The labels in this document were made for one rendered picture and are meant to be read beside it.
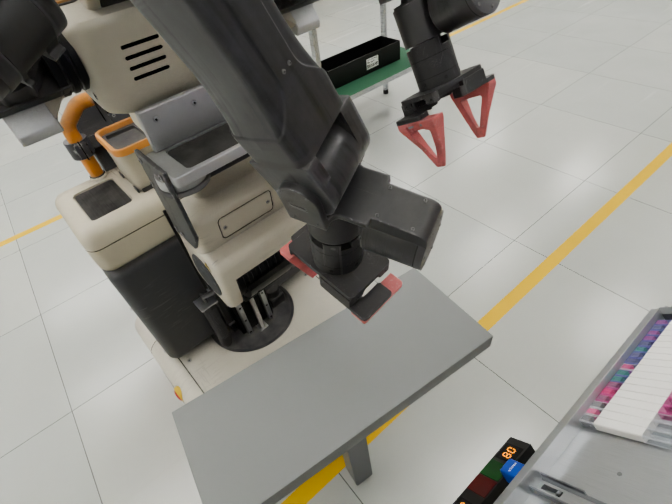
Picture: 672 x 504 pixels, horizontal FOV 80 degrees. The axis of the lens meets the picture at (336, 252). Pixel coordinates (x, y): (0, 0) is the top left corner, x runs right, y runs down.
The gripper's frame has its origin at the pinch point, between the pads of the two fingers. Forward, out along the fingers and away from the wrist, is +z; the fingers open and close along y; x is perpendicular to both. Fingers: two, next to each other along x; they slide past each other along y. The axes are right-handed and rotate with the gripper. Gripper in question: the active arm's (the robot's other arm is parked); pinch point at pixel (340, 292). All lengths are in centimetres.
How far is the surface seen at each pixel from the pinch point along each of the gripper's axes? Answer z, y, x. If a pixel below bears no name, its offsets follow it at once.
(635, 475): 6.4, 37.8, 7.8
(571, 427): 13.3, 31.9, 11.0
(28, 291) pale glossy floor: 117, -159, -58
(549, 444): 12.6, 30.7, 6.8
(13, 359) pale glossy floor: 109, -122, -74
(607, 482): 8.0, 36.4, 5.7
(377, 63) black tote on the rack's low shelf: 91, -129, 163
